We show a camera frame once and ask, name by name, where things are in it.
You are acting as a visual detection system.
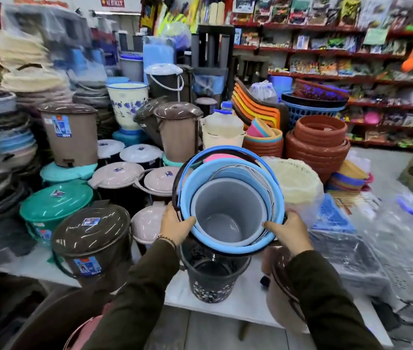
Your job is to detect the person's left hand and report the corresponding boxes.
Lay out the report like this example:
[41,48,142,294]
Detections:
[160,202,197,247]

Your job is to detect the person's right hand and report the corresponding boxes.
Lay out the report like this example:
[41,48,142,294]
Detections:
[263,210,315,258]

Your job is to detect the large blue plastic bucket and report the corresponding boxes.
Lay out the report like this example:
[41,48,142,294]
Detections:
[172,145,287,256]

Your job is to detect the person's left forearm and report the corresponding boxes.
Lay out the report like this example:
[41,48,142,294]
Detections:
[83,238,181,350]

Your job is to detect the person's right forearm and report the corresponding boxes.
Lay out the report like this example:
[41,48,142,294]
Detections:
[286,250,384,350]

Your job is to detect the black bin with white lid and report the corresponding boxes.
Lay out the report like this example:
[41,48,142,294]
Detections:
[119,143,163,169]
[131,205,168,254]
[97,139,126,165]
[135,166,189,201]
[88,162,145,204]

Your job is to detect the grey plastic bucket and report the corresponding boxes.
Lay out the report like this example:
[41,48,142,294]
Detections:
[190,178,269,247]

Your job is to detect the cream basket in plastic wrap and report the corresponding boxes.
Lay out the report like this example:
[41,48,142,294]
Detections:
[264,157,326,227]

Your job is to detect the black patterned plastic bucket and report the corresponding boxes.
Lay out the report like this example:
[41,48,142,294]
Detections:
[180,240,252,304]

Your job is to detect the blue plastic crate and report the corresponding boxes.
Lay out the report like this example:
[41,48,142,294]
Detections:
[311,193,357,234]

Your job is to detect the pink plastic basin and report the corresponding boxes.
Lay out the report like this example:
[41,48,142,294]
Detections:
[203,153,244,163]

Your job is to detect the wrapped grey plastic crates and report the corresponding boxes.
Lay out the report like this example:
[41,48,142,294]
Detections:
[308,229,390,297]

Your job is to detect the stack of orange plastic bowls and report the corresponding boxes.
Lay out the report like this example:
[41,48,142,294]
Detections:
[242,128,284,159]

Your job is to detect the beige bin with brown lid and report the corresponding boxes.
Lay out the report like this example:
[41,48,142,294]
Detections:
[154,101,204,164]

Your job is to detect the stack of small colourful bowls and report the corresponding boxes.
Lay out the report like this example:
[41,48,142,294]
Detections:
[326,160,374,192]

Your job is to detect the stack of terracotta plant saucers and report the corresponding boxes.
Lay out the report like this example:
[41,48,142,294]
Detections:
[285,114,351,185]

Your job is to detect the dark brown pedal bin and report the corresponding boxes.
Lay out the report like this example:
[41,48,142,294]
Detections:
[51,204,133,289]

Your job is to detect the cream plastic bucket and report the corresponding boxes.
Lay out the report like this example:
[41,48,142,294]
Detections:
[202,110,247,150]

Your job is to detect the stack of colourful plastic trays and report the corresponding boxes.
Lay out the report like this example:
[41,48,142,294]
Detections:
[231,78,289,132]

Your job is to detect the blue lattice plastic basket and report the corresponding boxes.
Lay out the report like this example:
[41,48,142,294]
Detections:
[281,91,349,130]

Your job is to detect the teal bin lid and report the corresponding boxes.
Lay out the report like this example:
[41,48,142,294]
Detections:
[40,162,98,186]

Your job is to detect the white floral plastic bin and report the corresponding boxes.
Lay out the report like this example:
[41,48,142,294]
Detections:
[107,82,150,132]

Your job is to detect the green pedal bin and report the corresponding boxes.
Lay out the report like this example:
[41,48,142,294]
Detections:
[19,183,94,249]

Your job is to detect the tall beige brown-lidded pedal bin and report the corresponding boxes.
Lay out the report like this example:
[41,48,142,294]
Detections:
[38,103,100,168]

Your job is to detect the pink plastic bucket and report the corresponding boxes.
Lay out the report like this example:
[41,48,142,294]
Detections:
[62,317,96,350]

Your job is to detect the stack of black plastic stools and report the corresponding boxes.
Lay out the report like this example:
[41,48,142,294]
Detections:
[191,25,236,103]

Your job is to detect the red shelving with packaged goods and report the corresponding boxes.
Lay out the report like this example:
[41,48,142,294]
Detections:
[231,0,413,150]

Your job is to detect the orange plastic ladle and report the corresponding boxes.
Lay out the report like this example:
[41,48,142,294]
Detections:
[401,32,413,73]

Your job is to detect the stack of cream woven baskets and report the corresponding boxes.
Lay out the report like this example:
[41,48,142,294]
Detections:
[0,29,69,105]

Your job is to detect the beaded bracelet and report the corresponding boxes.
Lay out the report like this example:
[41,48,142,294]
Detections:
[156,234,177,250]

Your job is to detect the brown bucket with handle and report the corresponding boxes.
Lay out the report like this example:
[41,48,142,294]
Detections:
[260,247,310,334]

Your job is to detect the black bin with white handle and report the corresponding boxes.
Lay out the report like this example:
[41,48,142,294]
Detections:
[144,63,185,103]

